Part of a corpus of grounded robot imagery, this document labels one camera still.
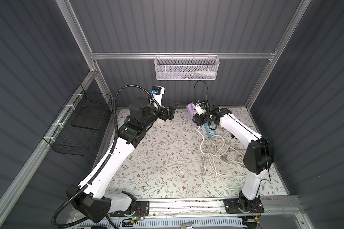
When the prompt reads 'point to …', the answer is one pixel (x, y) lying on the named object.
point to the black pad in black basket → (90, 114)
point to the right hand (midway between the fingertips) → (199, 116)
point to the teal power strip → (209, 130)
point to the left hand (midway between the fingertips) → (171, 101)
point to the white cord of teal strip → (225, 158)
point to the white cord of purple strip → (200, 150)
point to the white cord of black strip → (231, 147)
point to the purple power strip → (191, 110)
